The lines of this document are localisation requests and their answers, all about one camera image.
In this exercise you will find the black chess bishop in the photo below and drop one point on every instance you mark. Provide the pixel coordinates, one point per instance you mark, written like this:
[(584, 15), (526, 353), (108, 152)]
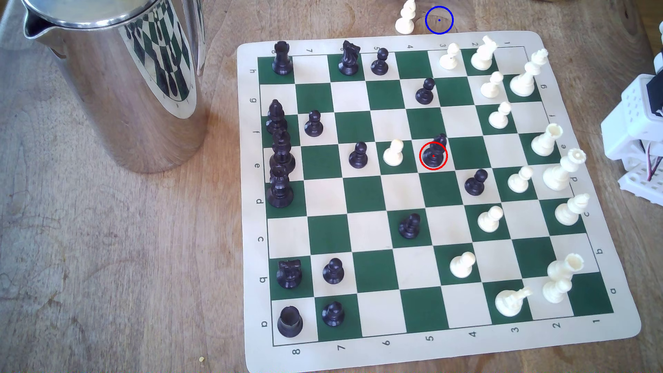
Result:
[(276, 118)]

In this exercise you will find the white chess bishop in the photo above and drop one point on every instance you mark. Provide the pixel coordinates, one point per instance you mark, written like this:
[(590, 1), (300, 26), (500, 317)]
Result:
[(568, 211), (526, 78), (509, 303)]

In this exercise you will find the black chess knight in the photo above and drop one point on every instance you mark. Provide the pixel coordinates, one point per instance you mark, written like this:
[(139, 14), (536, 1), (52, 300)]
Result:
[(349, 59), (289, 274)]

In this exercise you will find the white chess queen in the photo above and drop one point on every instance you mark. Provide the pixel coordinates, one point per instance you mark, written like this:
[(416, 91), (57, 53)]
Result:
[(559, 173)]

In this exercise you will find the black chess queen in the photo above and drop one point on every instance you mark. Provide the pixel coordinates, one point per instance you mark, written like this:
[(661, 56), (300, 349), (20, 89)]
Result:
[(283, 155)]

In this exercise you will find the black chess pawn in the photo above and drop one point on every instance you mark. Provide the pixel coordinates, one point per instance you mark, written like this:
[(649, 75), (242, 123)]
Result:
[(425, 93), (475, 184), (379, 63), (358, 157), (409, 228), (333, 272), (313, 125), (434, 154), (333, 315)]

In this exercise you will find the green and cream chess mat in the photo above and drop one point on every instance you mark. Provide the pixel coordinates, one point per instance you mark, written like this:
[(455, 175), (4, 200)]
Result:
[(362, 194)]

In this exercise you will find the white chess rook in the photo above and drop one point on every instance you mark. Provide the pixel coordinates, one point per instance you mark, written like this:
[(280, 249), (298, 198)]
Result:
[(545, 142)]

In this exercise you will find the black chess rook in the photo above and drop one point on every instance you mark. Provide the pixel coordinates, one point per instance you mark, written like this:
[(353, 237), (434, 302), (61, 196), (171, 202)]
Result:
[(289, 322), (282, 59)]

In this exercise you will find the white perforated plate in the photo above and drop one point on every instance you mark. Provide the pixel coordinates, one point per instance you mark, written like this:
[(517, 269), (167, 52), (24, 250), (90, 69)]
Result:
[(642, 182)]

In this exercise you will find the white chess pawn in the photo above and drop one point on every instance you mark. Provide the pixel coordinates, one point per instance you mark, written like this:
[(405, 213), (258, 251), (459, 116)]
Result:
[(449, 58), (491, 88), (489, 220), (405, 22), (518, 181), (461, 266), (499, 117), (393, 154)]

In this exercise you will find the black chess king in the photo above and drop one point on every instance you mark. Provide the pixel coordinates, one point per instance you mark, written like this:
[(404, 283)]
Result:
[(279, 190)]

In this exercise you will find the shiny steel pitcher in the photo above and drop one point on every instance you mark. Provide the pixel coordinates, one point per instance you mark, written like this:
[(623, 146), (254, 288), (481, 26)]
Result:
[(129, 103)]

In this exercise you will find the white chess knight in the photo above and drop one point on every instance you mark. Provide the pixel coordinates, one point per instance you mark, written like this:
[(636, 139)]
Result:
[(482, 56)]

